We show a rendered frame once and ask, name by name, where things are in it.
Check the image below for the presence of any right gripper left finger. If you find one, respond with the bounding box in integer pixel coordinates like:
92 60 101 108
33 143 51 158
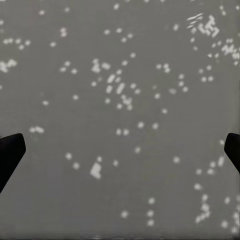
0 133 26 193

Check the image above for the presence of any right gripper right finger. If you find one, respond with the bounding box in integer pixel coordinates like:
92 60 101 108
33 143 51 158
224 133 240 172

